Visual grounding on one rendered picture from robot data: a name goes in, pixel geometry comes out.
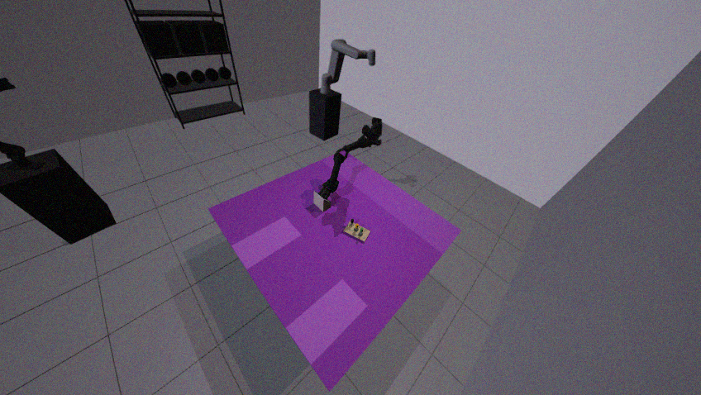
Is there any tan circuit board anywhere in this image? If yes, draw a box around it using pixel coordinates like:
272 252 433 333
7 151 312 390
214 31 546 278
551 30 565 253
344 219 370 242

